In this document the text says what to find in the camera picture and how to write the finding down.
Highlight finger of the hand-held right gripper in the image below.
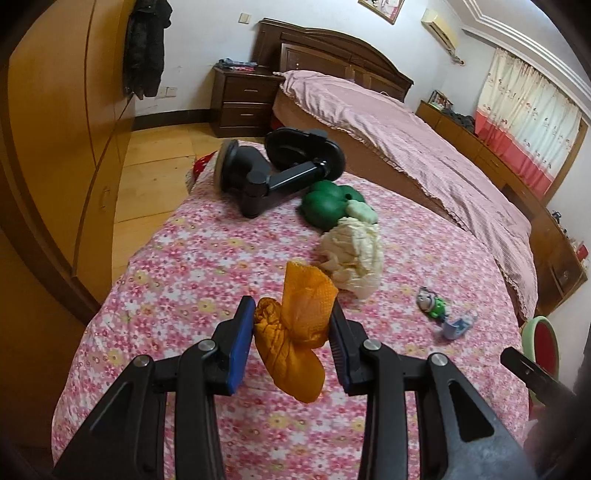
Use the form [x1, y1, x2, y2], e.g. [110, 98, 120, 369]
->
[501, 346, 575, 411]

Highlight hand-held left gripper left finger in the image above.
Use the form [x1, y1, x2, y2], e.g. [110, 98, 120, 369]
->
[53, 295, 257, 480]

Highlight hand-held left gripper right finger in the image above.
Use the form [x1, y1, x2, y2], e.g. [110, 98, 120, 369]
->
[329, 300, 539, 480]

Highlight red bucket with green rim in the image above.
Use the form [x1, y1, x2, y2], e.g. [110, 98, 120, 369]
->
[521, 316, 559, 384]

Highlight yellow mesh cloth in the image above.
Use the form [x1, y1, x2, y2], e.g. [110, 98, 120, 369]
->
[253, 260, 338, 404]

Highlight pink floral table cloth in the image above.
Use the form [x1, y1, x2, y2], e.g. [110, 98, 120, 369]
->
[51, 141, 532, 480]

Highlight cream crumpled cloth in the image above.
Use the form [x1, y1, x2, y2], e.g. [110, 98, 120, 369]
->
[315, 217, 385, 302]

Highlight small toy figure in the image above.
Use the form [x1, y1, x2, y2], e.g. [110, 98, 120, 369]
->
[417, 286, 450, 320]

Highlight long wooden cabinet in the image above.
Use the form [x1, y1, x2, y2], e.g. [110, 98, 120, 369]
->
[416, 99, 591, 319]

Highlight light green toy piece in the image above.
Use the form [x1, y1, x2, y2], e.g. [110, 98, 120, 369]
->
[344, 200, 378, 223]

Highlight green toy pepper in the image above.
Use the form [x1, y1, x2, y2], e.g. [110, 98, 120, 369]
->
[299, 181, 366, 230]

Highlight black suction phone holder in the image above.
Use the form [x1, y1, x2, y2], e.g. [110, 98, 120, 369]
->
[213, 128, 347, 219]

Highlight red plastic item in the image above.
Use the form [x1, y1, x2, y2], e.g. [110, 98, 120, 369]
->
[191, 150, 222, 178]

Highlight large bed with pink cover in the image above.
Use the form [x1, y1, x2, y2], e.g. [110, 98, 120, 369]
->
[281, 70, 546, 319]

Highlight brown bed base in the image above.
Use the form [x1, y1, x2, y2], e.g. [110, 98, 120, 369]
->
[271, 88, 532, 324]

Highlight dark wooden nightstand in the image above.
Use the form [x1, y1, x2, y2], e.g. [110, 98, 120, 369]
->
[209, 65, 286, 139]

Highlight white and red curtain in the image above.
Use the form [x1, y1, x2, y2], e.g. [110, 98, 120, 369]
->
[475, 46, 583, 185]

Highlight dark clothes pile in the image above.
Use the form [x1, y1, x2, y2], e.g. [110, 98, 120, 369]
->
[445, 108, 476, 132]

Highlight wooden wardrobe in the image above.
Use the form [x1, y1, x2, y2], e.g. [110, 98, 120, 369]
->
[0, 0, 139, 324]

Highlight dark wooden headboard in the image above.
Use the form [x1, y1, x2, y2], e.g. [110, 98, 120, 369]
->
[255, 17, 415, 103]

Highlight black jacket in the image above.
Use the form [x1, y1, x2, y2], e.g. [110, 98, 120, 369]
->
[124, 0, 166, 100]

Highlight wall air conditioner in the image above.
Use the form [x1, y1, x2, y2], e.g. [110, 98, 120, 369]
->
[421, 8, 462, 54]

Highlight framed wall photo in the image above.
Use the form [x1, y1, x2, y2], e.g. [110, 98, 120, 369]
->
[358, 0, 406, 25]

